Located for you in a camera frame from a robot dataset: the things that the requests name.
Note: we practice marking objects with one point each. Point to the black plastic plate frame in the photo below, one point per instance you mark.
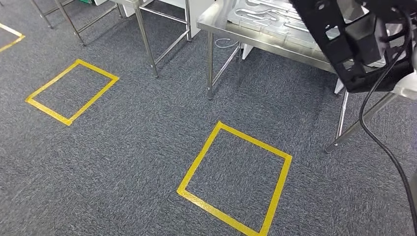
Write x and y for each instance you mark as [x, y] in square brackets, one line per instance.
[325, 49]

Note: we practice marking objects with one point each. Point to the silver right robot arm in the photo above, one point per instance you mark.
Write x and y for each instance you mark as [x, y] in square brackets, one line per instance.
[407, 86]

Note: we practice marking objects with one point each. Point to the steel workbench table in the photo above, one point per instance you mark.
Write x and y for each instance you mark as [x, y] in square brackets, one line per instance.
[215, 18]

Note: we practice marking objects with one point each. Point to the yellow floor tape square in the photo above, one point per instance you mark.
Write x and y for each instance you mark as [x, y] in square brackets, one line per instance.
[202, 203]
[45, 109]
[13, 41]

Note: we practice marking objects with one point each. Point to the steel side table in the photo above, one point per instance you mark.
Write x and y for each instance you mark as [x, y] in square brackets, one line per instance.
[146, 39]

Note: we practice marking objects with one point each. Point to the stamped sheet metal panel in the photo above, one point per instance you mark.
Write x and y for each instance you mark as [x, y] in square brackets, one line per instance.
[260, 16]

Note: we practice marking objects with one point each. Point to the steel frame table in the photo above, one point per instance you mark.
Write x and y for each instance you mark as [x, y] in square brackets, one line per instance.
[70, 21]

